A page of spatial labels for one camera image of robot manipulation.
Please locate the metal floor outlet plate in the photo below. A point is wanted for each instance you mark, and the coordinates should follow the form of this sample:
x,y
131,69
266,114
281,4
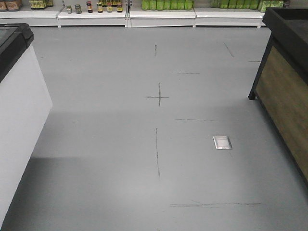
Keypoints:
x,y
222,142

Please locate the white store shelving unit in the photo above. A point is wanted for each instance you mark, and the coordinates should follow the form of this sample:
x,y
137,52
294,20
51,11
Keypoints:
x,y
133,16

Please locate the yellow-label sauce jar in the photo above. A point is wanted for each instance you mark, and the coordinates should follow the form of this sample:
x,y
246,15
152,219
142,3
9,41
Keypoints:
x,y
99,7

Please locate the red sauce jar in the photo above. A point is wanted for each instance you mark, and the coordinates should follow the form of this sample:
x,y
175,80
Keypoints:
x,y
89,6

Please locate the white chest freezer black lid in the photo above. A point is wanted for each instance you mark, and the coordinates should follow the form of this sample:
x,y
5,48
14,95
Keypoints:
x,y
25,104

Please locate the black wooden produce stand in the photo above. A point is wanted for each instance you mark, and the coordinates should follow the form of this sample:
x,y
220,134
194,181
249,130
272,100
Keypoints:
x,y
281,82

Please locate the dark pickle glass jar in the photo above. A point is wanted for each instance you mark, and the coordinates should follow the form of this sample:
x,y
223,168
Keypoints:
x,y
78,9

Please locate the green-lid glass jar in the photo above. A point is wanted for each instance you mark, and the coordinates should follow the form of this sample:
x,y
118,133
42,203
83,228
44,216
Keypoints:
x,y
69,9

